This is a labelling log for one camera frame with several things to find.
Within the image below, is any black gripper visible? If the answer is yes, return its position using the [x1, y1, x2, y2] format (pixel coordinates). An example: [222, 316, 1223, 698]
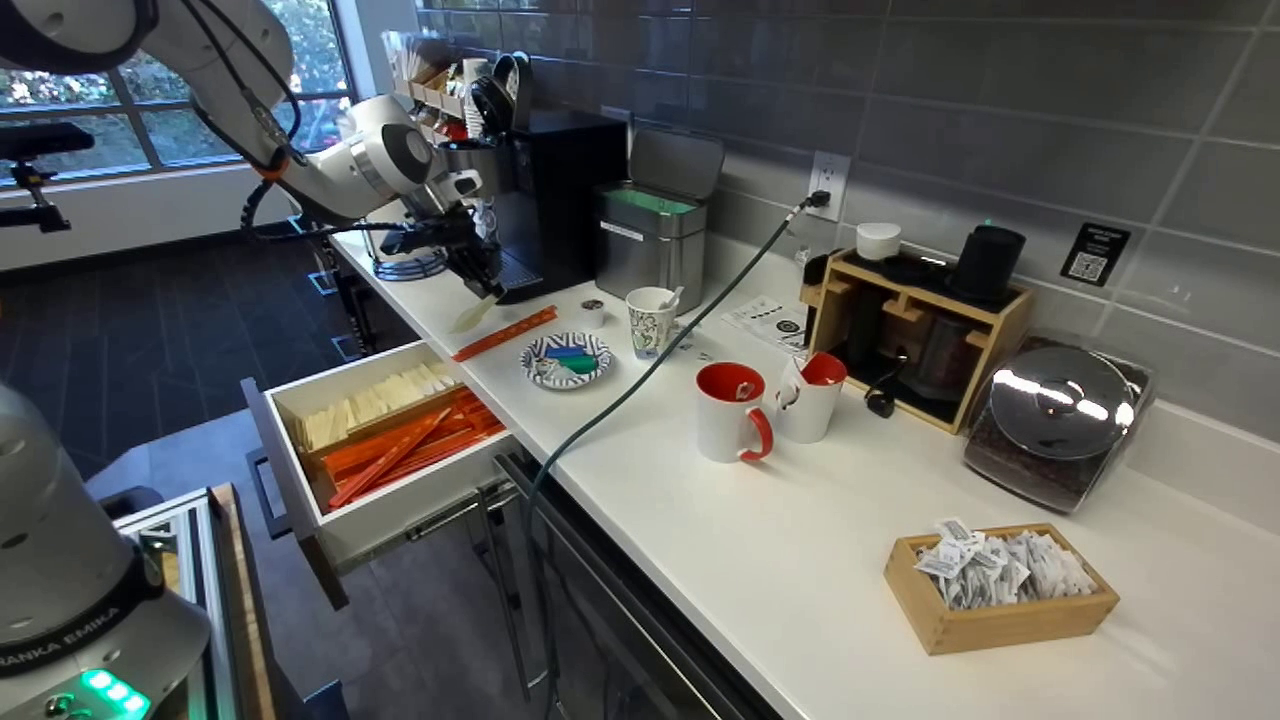
[383, 140, 504, 298]

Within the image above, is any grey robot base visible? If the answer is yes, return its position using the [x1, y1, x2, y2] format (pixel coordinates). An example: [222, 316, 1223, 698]
[0, 389, 211, 720]

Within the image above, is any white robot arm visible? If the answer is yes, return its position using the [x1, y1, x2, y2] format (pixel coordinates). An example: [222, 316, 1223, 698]
[0, 0, 504, 294]

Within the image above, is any orange knife on counter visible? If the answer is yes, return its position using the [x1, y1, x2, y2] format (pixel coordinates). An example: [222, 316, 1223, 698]
[452, 305, 557, 364]

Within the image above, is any white open drawer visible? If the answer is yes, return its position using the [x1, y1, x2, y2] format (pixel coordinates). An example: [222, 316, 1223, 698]
[243, 345, 512, 606]

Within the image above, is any black coffee maker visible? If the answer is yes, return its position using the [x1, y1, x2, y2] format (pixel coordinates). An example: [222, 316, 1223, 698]
[488, 113, 628, 305]

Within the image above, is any patterned paper plate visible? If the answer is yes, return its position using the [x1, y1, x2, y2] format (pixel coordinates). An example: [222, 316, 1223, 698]
[522, 333, 613, 392]

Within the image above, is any orange plastic cutlery pile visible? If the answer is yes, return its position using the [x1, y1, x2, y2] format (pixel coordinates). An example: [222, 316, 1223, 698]
[322, 389, 500, 513]

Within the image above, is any steel container green lid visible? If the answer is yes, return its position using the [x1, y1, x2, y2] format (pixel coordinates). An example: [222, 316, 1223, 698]
[595, 128, 726, 312]

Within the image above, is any white patterned mug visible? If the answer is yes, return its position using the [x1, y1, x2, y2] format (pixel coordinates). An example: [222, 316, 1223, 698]
[625, 287, 681, 360]

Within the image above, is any white mug red interior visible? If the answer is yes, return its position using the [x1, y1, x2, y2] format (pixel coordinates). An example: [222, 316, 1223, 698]
[697, 360, 776, 462]

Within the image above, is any tilted white red mug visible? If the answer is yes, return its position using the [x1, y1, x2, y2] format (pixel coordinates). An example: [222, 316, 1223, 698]
[776, 350, 848, 442]

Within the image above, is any small white cup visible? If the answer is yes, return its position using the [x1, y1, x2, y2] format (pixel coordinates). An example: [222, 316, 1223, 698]
[858, 223, 900, 258]

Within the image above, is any wooden organizer rack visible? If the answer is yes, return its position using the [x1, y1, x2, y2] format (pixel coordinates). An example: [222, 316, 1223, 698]
[800, 253, 1033, 430]

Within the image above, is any black tripod stand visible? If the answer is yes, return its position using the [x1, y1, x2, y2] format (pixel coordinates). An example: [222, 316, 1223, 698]
[0, 124, 92, 233]

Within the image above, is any black cylinder speaker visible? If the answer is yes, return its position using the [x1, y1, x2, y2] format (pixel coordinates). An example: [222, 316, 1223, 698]
[952, 223, 1025, 306]

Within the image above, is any wooden box of packets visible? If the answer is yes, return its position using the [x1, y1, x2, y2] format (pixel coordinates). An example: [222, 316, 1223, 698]
[883, 519, 1119, 654]

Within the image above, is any dark green power cable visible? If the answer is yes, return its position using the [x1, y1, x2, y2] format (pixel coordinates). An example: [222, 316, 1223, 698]
[512, 187, 838, 534]

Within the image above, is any white wall outlet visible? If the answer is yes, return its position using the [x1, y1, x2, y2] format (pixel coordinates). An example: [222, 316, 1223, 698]
[808, 151, 852, 218]

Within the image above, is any black wall sign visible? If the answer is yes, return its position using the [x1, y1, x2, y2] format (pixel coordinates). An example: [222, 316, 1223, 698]
[1060, 223, 1133, 287]

